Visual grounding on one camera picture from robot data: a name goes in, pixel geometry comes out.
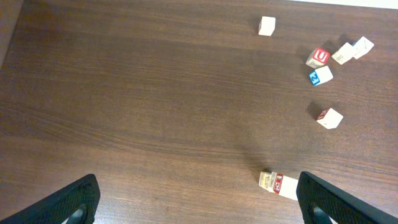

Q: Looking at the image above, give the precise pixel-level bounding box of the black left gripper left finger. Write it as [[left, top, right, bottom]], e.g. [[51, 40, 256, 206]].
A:
[[1, 174, 101, 224]]

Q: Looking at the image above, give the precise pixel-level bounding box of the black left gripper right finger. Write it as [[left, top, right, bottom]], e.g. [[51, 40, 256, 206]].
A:
[[296, 171, 397, 224]]

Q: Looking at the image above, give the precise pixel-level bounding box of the wooden I letter block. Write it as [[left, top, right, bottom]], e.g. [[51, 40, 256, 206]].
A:
[[272, 173, 299, 201]]

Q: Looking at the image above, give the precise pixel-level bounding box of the wooden M letter block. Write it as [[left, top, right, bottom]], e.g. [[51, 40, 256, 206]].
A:
[[267, 172, 277, 192]]

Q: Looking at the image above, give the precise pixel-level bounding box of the green B letter block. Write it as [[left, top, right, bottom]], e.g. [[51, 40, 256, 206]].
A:
[[259, 171, 272, 190]]

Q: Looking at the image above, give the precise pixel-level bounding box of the plain wooden block centre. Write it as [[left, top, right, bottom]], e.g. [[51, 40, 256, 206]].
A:
[[316, 108, 343, 129]]

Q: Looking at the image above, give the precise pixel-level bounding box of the plain wooden block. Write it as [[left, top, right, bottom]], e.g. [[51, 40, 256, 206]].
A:
[[316, 108, 343, 129], [258, 16, 276, 36]]

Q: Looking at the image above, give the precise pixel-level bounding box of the wooden block blue side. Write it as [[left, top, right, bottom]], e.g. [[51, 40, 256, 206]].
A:
[[308, 66, 333, 86]]

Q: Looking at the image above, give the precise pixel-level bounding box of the red U letter block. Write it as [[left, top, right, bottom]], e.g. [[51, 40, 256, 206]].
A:
[[305, 47, 330, 69]]

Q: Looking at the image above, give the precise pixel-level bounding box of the wooden block red circle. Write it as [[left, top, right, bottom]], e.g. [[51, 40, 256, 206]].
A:
[[331, 42, 356, 65]]

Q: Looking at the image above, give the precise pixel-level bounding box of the wooden block red edge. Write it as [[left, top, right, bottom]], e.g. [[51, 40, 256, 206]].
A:
[[353, 36, 374, 59]]

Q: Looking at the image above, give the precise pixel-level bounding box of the plain wooden block far left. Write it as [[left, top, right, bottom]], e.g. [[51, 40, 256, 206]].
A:
[[258, 16, 276, 36]]

